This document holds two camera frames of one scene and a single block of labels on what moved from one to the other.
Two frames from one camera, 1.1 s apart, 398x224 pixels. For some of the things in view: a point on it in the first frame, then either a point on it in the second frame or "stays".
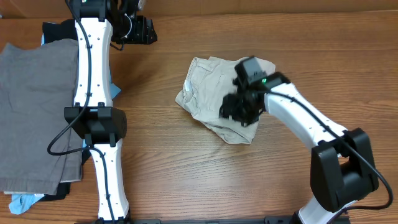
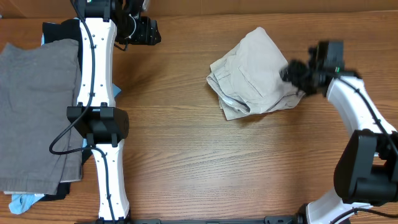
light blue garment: [19, 201] stays
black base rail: [270, 219] stays
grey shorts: [37, 86] stays
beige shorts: [209, 80] to [247, 78]
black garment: [58, 30] stays
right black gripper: [228, 108] to [290, 71]
